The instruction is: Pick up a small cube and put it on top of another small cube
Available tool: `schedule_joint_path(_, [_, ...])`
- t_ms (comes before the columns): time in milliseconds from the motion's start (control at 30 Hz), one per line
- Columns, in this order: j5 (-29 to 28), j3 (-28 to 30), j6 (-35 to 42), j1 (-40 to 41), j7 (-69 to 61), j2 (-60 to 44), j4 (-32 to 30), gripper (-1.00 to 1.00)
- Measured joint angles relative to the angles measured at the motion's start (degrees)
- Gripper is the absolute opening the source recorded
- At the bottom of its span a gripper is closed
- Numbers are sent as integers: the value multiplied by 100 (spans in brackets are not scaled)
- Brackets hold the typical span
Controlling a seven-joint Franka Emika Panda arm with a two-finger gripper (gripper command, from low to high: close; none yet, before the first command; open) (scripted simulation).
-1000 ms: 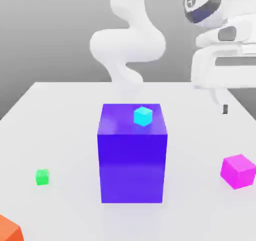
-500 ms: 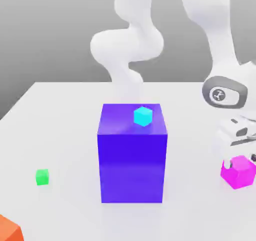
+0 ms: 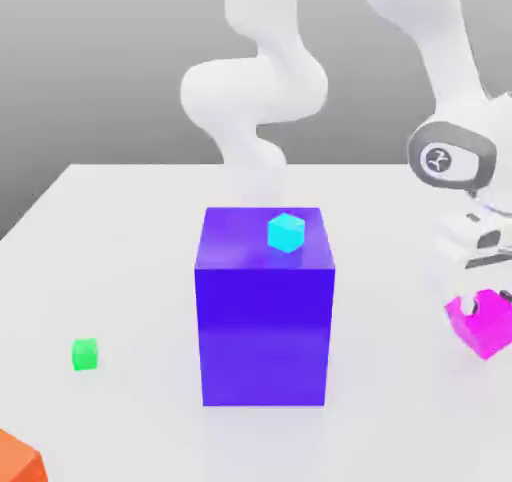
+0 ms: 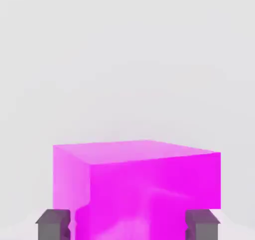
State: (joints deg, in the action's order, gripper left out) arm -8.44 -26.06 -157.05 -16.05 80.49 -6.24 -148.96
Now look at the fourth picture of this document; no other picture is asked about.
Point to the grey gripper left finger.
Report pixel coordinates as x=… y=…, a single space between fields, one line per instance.
x=51 y=226

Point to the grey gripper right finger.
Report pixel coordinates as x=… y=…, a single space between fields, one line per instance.
x=205 y=226

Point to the small magenta cube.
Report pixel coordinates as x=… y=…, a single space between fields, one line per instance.
x=139 y=184

